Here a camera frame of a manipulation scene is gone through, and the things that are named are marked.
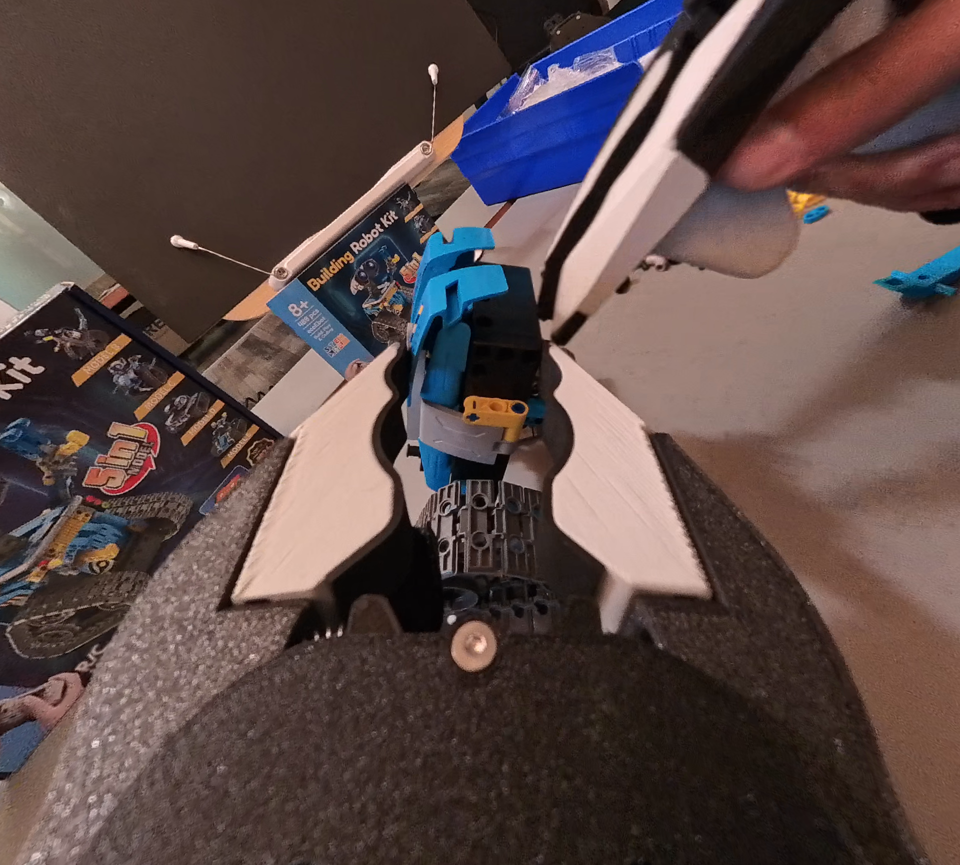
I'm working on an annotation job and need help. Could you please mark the dark blue toy kit box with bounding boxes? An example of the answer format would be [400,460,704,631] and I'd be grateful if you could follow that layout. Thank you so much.
[0,283,282,780]

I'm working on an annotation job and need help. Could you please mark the blue brick separator tool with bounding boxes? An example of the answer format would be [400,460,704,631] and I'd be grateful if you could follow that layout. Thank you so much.
[873,253,960,300]

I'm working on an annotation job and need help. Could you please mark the blue plastic bin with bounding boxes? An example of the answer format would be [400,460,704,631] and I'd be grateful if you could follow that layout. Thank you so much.
[450,0,695,206]

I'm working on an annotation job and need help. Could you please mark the grey desk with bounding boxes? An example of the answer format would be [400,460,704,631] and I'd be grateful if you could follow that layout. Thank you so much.
[255,190,960,865]

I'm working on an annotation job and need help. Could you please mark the blue grey tracked toy robot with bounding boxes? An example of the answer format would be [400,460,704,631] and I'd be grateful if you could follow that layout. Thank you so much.
[405,227,575,637]

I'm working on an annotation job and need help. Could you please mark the clear plastic bags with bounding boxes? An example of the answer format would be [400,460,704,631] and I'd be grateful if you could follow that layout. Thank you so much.
[510,51,654,120]

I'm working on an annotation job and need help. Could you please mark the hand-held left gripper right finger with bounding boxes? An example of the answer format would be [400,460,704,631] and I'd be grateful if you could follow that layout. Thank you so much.
[541,343,712,634]

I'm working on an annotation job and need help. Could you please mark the building robot kit booklet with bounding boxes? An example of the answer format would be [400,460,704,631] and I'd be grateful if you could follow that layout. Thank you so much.
[266,184,444,382]

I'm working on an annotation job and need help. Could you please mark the pile of toy building pieces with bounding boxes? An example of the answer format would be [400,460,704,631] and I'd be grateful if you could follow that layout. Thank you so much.
[786,190,834,225]

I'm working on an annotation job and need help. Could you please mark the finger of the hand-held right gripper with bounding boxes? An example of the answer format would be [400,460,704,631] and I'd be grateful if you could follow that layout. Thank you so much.
[538,47,676,319]
[549,0,789,347]

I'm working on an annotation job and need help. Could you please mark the person's right hand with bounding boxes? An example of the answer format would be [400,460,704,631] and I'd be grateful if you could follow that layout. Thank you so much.
[723,0,960,225]

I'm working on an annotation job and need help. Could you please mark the black backdrop board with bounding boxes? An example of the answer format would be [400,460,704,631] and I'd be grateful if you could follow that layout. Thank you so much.
[0,0,511,345]

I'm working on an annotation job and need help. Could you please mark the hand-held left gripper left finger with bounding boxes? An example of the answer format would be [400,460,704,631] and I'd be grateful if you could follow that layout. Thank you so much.
[231,343,408,607]

